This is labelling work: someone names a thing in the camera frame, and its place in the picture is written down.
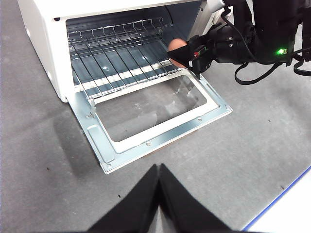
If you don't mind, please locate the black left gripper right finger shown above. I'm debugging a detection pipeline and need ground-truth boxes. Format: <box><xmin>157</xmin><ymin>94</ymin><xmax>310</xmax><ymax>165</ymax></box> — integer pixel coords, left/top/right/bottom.
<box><xmin>159</xmin><ymin>163</ymin><xmax>232</xmax><ymax>233</ymax></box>

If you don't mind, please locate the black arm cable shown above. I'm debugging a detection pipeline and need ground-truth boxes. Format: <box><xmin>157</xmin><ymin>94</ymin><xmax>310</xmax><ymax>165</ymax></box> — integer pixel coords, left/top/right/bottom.
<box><xmin>234</xmin><ymin>60</ymin><xmax>294</xmax><ymax>85</ymax></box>

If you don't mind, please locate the cream and beige oven knob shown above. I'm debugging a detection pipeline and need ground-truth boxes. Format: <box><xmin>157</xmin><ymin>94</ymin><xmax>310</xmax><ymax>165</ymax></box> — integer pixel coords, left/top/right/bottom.
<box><xmin>211</xmin><ymin>11</ymin><xmax>225</xmax><ymax>25</ymax></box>

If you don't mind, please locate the oven door with beige handle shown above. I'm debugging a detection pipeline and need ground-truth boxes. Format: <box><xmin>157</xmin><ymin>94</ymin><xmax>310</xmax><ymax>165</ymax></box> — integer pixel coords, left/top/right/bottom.
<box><xmin>67</xmin><ymin>69</ymin><xmax>233</xmax><ymax>175</ymax></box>

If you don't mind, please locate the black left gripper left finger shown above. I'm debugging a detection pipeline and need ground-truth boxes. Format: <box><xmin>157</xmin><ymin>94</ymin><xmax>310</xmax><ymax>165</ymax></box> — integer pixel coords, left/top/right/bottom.
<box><xmin>86</xmin><ymin>164</ymin><xmax>160</xmax><ymax>233</ymax></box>

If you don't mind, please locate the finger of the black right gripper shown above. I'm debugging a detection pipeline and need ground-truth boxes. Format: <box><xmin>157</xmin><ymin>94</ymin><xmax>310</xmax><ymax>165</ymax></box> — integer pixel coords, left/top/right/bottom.
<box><xmin>167</xmin><ymin>40</ymin><xmax>195</xmax><ymax>67</ymax></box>

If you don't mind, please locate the metal wire oven rack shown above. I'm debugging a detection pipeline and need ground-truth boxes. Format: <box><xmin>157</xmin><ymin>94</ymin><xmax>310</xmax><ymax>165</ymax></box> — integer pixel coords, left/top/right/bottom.
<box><xmin>67</xmin><ymin>17</ymin><xmax>186</xmax><ymax>99</ymax></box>

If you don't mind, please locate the cream Toshiba toaster oven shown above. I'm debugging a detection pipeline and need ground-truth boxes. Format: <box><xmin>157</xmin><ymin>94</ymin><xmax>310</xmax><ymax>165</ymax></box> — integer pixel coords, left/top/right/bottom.
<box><xmin>17</xmin><ymin>0</ymin><xmax>233</xmax><ymax>175</ymax></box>

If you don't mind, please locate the brown egg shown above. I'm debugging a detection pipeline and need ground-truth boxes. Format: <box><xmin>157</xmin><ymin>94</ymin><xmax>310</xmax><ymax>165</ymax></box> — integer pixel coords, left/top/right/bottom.
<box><xmin>168</xmin><ymin>38</ymin><xmax>188</xmax><ymax>67</ymax></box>

